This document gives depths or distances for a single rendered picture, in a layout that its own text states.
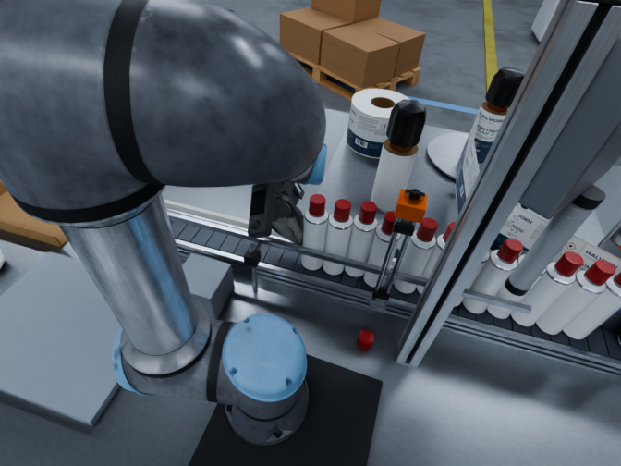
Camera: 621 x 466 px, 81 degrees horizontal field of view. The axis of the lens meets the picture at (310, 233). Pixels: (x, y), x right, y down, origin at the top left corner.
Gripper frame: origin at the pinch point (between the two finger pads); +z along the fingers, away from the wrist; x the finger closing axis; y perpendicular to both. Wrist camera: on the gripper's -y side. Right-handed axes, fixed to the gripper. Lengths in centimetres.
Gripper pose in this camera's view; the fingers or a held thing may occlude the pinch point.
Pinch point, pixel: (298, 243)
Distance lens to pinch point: 85.5
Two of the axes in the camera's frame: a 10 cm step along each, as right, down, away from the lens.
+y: 2.9, -6.8, 6.8
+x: -8.6, 1.3, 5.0
